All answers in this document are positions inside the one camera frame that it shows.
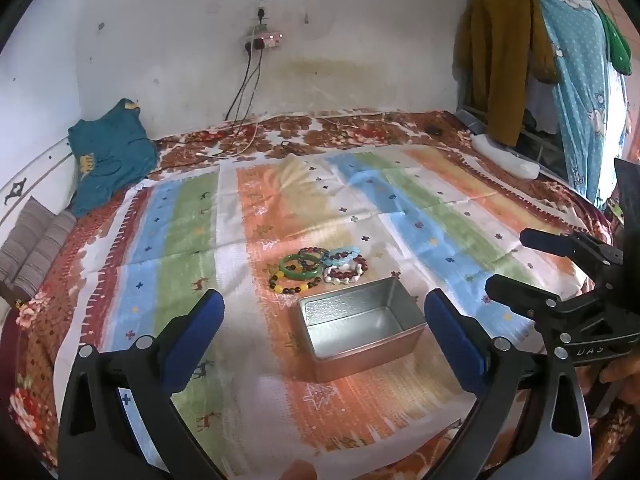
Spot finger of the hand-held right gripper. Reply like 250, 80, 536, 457
485, 274, 563, 332
520, 228, 623, 267

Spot blue printed cloth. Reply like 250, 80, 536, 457
472, 0, 632, 211

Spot grey striped folded cloth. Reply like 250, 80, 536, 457
0, 196, 77, 306

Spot striped colourful blanket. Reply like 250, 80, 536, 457
52, 145, 601, 480

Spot pink power strip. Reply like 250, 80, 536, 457
243, 32, 286, 52

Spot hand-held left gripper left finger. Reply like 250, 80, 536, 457
57, 288, 226, 480

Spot silver metal tin box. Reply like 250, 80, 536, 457
297, 276, 427, 383

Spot green cloth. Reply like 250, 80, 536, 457
594, 2, 634, 77

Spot yellow and brown bead bracelet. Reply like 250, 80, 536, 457
268, 270, 324, 296

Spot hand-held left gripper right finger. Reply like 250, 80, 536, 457
424, 288, 593, 480

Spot green jade bangle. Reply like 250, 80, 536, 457
279, 254, 324, 281

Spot red bead bracelet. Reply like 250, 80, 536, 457
327, 255, 369, 281

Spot black power cables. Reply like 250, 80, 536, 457
224, 47, 264, 122

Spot teal shirt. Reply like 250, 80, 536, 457
67, 98, 160, 218

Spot black flat panel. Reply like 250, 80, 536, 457
613, 157, 640, 222

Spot white bead bracelet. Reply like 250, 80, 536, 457
323, 264, 362, 286

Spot person's right hand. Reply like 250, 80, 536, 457
579, 354, 640, 401

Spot mustard sweater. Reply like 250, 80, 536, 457
452, 0, 562, 147

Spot light blue bead bracelet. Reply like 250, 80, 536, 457
320, 245, 362, 267

